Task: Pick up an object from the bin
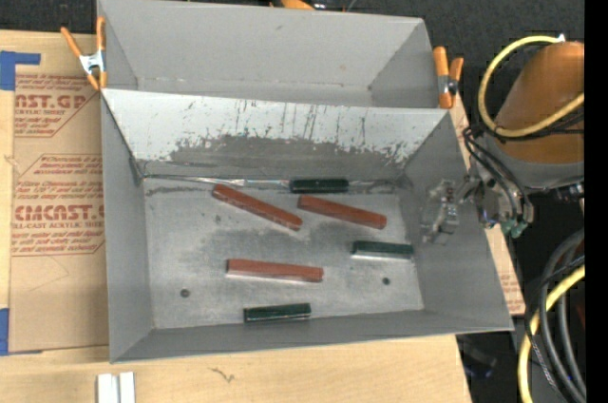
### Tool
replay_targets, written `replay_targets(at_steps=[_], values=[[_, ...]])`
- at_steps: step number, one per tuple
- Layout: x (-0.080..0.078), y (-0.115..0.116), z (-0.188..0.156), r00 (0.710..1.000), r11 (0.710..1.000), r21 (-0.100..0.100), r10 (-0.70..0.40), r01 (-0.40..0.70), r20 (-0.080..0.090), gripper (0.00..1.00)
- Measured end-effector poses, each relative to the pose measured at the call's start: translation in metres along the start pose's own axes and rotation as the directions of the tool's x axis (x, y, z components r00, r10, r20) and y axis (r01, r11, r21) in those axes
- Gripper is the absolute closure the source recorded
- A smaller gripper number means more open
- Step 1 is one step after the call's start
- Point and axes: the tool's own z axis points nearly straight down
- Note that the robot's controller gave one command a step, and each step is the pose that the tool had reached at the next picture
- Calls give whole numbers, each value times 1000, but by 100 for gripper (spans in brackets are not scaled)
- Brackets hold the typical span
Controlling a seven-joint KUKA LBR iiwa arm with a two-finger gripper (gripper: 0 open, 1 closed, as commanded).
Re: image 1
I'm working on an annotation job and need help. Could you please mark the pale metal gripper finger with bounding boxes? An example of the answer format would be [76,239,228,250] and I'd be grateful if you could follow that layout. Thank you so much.
[428,179,461,213]
[421,206,461,246]

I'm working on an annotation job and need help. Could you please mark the dark green flat block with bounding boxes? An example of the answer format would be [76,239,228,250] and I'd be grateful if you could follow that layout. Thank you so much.
[242,302,313,324]
[288,178,351,195]
[351,240,415,258]

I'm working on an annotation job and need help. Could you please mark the red-brown flat block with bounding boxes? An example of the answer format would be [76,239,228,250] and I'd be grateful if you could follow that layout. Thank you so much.
[225,258,325,283]
[211,182,304,232]
[296,194,388,231]

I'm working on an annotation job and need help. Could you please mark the grey metal bin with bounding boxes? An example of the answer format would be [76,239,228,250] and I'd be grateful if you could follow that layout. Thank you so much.
[96,0,516,364]

